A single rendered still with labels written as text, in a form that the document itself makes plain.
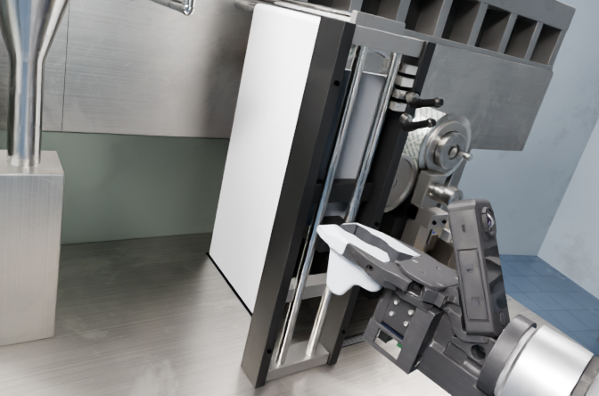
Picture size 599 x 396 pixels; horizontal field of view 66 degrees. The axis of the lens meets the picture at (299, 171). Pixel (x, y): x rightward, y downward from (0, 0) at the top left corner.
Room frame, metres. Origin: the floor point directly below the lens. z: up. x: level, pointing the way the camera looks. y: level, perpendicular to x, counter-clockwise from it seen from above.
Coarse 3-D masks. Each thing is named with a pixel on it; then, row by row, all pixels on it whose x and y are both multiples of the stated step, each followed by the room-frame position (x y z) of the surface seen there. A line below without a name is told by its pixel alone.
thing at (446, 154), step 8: (448, 136) 0.89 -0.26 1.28; (456, 136) 0.90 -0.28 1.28; (440, 144) 0.88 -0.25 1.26; (448, 144) 0.89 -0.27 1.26; (456, 144) 0.91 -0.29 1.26; (464, 144) 0.92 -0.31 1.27; (440, 152) 0.88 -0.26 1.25; (448, 152) 0.90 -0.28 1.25; (456, 152) 0.91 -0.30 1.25; (440, 160) 0.88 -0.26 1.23; (448, 160) 0.90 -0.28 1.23; (456, 160) 0.91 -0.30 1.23; (448, 168) 0.90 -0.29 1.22
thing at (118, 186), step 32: (0, 128) 0.74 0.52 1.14; (64, 160) 0.80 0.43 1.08; (96, 160) 0.83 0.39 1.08; (128, 160) 0.87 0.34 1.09; (160, 160) 0.91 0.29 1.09; (192, 160) 0.95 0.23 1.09; (224, 160) 0.99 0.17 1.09; (64, 192) 0.80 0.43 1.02; (96, 192) 0.83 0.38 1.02; (128, 192) 0.87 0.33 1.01; (160, 192) 0.91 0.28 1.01; (192, 192) 0.96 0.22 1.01; (64, 224) 0.80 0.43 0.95; (96, 224) 0.84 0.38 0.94; (128, 224) 0.88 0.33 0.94; (160, 224) 0.92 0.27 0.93; (192, 224) 0.96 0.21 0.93
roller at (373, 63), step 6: (372, 54) 0.77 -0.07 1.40; (378, 54) 0.78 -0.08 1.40; (366, 60) 0.77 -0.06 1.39; (372, 60) 0.77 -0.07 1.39; (378, 60) 0.78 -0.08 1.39; (348, 66) 0.75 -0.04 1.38; (366, 66) 0.77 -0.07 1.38; (372, 66) 0.78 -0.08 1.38; (378, 66) 0.79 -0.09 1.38; (372, 72) 0.78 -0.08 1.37; (378, 72) 0.79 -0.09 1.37
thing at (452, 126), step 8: (440, 128) 0.89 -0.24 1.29; (448, 128) 0.90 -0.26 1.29; (456, 128) 0.92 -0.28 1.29; (464, 128) 0.93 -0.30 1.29; (432, 136) 0.88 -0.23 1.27; (440, 136) 0.89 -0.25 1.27; (464, 136) 0.94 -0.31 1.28; (432, 144) 0.88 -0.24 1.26; (432, 152) 0.89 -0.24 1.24; (432, 160) 0.89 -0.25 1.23; (432, 168) 0.90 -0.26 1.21; (440, 168) 0.91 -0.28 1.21
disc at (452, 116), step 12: (444, 120) 0.90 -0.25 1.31; (456, 120) 0.92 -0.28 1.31; (468, 120) 0.94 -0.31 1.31; (432, 132) 0.88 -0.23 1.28; (468, 132) 0.95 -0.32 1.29; (420, 144) 0.88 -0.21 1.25; (468, 144) 0.96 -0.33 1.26; (420, 156) 0.87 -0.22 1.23; (420, 168) 0.88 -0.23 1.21; (456, 168) 0.95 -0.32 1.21
